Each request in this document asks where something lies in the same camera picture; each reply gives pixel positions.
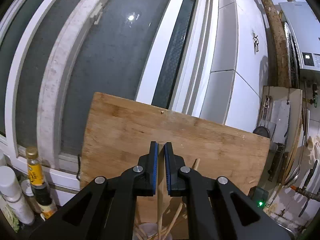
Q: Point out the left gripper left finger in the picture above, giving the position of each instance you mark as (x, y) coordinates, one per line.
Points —
(104, 208)

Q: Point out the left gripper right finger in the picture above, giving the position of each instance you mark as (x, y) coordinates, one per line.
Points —
(216, 208)

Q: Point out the black device green led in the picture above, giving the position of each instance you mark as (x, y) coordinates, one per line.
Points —
(259, 196)

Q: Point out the translucent plastic cup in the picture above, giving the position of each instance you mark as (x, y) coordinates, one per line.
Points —
(144, 231)

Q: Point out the oyster sauce bottle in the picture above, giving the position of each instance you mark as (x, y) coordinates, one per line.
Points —
(39, 185)

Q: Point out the wooden cutting board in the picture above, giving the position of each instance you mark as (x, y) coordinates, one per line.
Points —
(119, 131)

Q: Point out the small spice glass jar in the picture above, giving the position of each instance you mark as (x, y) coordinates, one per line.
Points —
(30, 198)

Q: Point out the white lidded salt jar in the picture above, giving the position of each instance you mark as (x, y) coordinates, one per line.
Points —
(12, 193)

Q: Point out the hanging cleaver knife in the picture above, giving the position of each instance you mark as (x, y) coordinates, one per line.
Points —
(281, 124)

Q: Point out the rusty vertical pipe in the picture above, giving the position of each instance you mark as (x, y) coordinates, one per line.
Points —
(277, 30)

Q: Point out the white water heater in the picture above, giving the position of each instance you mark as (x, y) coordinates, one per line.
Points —
(304, 27)

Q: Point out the window frame with glass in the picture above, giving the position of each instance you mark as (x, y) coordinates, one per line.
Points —
(55, 54)

